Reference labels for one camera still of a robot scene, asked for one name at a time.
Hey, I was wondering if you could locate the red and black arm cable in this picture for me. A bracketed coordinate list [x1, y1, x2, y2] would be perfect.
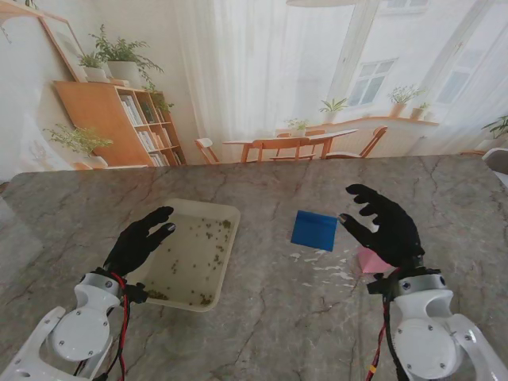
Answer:
[367, 295, 402, 381]
[73, 271, 138, 381]

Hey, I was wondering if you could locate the cream baking tray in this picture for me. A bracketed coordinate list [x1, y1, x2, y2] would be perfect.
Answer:
[122, 198, 242, 314]

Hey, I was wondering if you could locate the pink square jar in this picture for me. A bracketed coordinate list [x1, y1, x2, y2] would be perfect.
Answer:
[356, 245, 392, 275]

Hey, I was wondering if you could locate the printed room scene backdrop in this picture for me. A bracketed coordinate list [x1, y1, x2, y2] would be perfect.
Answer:
[0, 0, 508, 175]

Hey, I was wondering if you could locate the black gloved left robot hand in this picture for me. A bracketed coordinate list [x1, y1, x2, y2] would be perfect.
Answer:
[102, 205, 178, 279]

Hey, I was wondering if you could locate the red and black right arm cable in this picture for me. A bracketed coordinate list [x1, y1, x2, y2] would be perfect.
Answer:
[367, 295, 402, 381]

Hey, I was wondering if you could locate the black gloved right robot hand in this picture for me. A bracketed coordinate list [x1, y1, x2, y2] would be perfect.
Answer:
[337, 183, 425, 275]

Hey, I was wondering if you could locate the blue plastic scraper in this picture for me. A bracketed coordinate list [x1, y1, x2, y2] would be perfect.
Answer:
[290, 210, 339, 252]

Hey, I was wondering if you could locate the red and black left arm cable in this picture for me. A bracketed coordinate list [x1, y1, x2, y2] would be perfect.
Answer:
[73, 271, 138, 381]

